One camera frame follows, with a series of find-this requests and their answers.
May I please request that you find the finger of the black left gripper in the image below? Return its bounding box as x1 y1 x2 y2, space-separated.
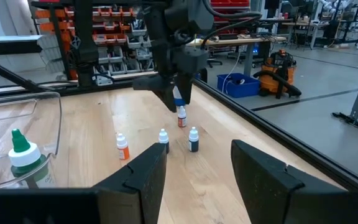
131 73 179 113
174 72 195 106

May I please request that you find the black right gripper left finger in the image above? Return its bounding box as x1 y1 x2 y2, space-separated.
93 142 168 224

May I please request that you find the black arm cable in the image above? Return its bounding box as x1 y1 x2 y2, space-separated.
200 0 263 50

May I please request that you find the large blue food coloring bottle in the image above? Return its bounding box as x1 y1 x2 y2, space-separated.
172 86 186 107

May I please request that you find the black aluminium table frame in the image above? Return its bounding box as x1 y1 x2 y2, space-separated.
0 70 358 191

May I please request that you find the black diagonal frame strut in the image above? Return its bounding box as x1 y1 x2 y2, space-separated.
0 55 48 93

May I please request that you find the blue plastic crate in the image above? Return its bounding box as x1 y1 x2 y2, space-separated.
216 73 261 99

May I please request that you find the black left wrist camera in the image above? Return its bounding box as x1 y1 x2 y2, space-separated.
172 46 210 75

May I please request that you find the large green food coloring bottle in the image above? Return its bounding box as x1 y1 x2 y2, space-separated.
7 128 55 189

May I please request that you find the orange shop vacuum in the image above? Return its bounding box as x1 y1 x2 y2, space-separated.
252 49 303 100

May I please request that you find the wooden top desk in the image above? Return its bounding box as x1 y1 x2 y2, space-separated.
186 35 287 77

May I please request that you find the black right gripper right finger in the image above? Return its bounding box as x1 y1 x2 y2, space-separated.
231 139 349 224

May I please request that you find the small black food coloring bottle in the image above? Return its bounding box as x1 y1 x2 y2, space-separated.
158 128 170 154

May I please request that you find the grey top side table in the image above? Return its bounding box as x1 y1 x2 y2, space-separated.
0 34 45 57

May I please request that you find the small blue food coloring bottle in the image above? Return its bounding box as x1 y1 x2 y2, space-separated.
188 126 200 153

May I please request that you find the small orange food coloring bottle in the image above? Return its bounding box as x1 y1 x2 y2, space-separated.
177 105 188 128
116 133 131 161

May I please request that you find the black upright frame post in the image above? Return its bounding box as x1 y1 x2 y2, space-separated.
72 0 101 88

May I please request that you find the black floor power strip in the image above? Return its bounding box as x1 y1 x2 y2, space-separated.
331 111 358 131

